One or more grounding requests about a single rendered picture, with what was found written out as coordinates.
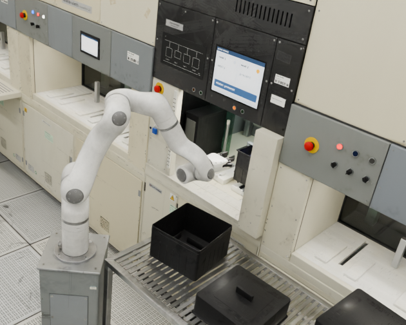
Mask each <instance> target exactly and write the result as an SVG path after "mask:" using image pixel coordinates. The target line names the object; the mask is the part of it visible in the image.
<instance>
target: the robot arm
mask: <svg viewBox="0 0 406 325"><path fill-rule="evenodd" d="M104 107H105V111H104V115H103V117H102V118H101V120H100V121H99V122H98V123H97V124H96V125H95V126H94V127H93V128H92V130H91V131H90V133H89V134H88V136H87V138H86V140H85V142H84V144H83V146H82V148H81V150H80V152H79V154H78V157H77V159H76V161H75V162H71V163H69V164H67V165H66V166H65V167H64V169H63V172H62V175H61V231H62V240H61V241H58V243H57V244H56V245H55V248H54V254H55V256H56V258H57V259H59V260H60V261H62V262H65V263H68V264H78V263H82V262H86V261H88V260H90V259H91V258H92V257H93V256H94V255H95V253H96V245H95V243H94V242H93V241H92V240H90V239H89V205H90V192H91V190H92V187H93V184H94V182H95V178H96V176H97V172H98V171H99V167H100V165H101V163H102V160H103V158H104V156H105V155H106V152H107V151H108V149H109V147H110V146H111V144H112V142H113V141H114V140H115V139H116V138H117V137H118V136H119V135H120V134H121V133H122V132H123V131H124V130H125V129H126V127H127V125H128V123H129V121H130V118H131V112H135V113H139V114H141V115H146V116H150V117H152V118H153V120H154V122H155V124H156V125H157V128H158V129H159V131H160V133H161V134H162V136H163V138H164V140H165V142H166V143H167V145H168V147H169V148H170V150H171V151H172V152H173V153H175V154H177V155H179V156H181V157H183V158H185V159H186V160H188V161H189V162H188V163H186V164H183V165H180V166H178V167H177V169H176V176H177V179H178V180H179V181H180V182H181V183H182V184H187V183H189V182H191V181H204V182H208V181H211V180H212V179H213V178H214V176H215V172H220V171H222V170H225V169H227V167H232V163H231V162H233V161H234V160H235V155H232V156H230V157H229V158H227V159H225V158H226V157H227V153H228V152H223V153H210V154H209V155H206V153H205V152H204V151H203V150H202V149H201V148H200V147H198V146H197V145H196V144H195V143H193V142H191V141H190V140H189V139H188V138H187V137H186V135H185V133H184V131H183V129H182V127H181V125H180V123H179V121H178V119H177V117H176V115H175V113H174V112H173V110H172V108H171V106H170V104H169V102H168V100H167V99H166V98H165V97H164V96H163V95H162V94H160V93H157V92H138V91H135V90H130V89H126V88H119V89H115V90H112V91H110V92H108V93H107V95H106V97H105V100H104Z"/></svg>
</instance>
